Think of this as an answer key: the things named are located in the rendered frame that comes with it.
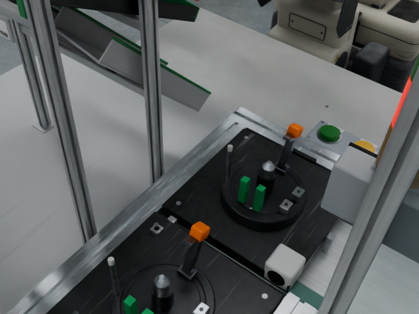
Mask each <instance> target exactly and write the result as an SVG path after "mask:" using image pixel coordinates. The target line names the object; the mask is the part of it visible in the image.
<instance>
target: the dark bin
mask: <svg viewBox="0 0 419 314"><path fill-rule="evenodd" d="M49 1H50V4H51V5H54V6H64V7H74V8H80V9H90V10H96V11H105V12H116V13H121V14H131V15H137V16H139V11H138V0H49ZM199 10H200V8H199V7H198V6H195V5H194V4H192V3H190V2H189V1H187V0H158V18H163V19H173V20H179V21H189V22H195V20H196V17H197V15H198V11H199Z"/></svg>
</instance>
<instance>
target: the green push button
mask: <svg viewBox="0 0 419 314"><path fill-rule="evenodd" d="M319 136H320V138H321V139H323V140H324V141H328V142H335V141H337V140H338V139H339V138H340V130H339V129H338V128H337V127H335V126H333V125H324V126H322V127H320V130H319Z"/></svg>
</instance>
